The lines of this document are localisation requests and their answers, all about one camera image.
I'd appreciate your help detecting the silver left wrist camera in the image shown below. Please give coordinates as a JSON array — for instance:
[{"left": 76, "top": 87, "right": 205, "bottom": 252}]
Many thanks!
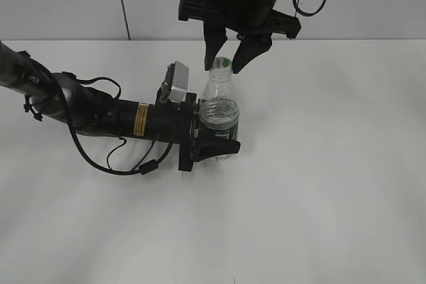
[{"left": 159, "top": 61, "right": 189, "bottom": 103}]

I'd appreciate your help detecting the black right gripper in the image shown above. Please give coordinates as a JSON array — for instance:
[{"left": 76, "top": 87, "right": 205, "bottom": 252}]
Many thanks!
[{"left": 178, "top": 0, "right": 301, "bottom": 74}]

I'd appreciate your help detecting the clear cestbon water bottle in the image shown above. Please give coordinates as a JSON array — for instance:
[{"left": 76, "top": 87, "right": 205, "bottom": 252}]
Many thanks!
[{"left": 197, "top": 55, "right": 241, "bottom": 162}]

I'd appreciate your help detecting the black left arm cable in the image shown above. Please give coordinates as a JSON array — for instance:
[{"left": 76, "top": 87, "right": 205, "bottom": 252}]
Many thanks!
[{"left": 49, "top": 76, "right": 174, "bottom": 176}]

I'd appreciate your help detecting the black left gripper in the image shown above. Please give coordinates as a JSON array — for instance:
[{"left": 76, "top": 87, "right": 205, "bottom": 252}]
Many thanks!
[{"left": 150, "top": 91, "right": 240, "bottom": 172}]

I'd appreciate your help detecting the white green bottle cap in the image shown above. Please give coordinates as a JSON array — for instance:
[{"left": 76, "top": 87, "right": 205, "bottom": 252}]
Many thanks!
[{"left": 209, "top": 57, "right": 233, "bottom": 81}]

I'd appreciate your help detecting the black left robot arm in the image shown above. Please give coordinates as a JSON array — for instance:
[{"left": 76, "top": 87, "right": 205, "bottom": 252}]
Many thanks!
[{"left": 1, "top": 44, "right": 240, "bottom": 176}]

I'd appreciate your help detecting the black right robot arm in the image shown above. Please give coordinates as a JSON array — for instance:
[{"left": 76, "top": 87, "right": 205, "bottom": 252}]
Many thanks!
[{"left": 178, "top": 0, "right": 301, "bottom": 74}]

